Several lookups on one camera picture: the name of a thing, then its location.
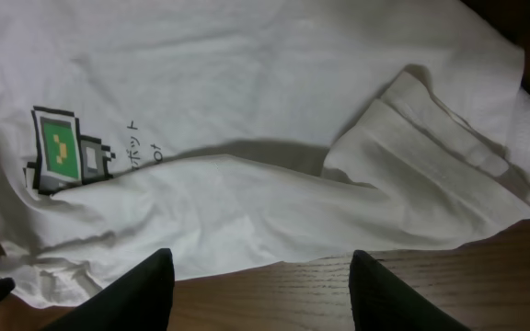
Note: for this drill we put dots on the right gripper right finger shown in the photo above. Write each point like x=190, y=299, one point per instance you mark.
x=382, y=301

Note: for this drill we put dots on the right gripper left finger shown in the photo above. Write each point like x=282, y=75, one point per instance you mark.
x=139, y=300

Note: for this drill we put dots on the white printed t-shirt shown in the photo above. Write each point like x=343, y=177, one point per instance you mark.
x=239, y=134

